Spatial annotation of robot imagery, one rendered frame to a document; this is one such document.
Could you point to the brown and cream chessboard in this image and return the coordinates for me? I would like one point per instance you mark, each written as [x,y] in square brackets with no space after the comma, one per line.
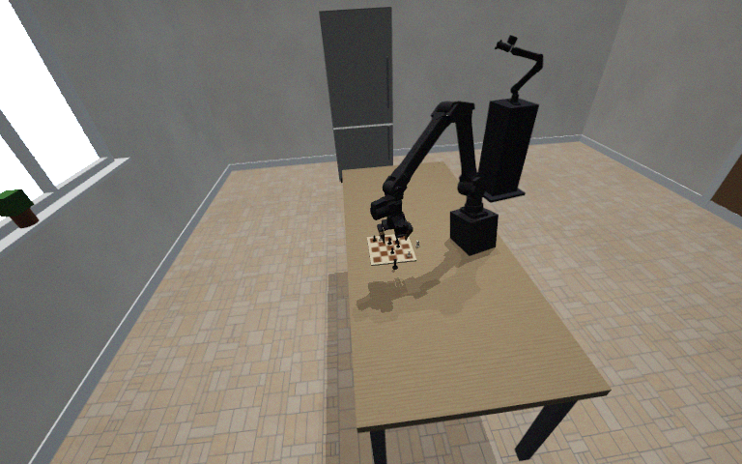
[380,252]

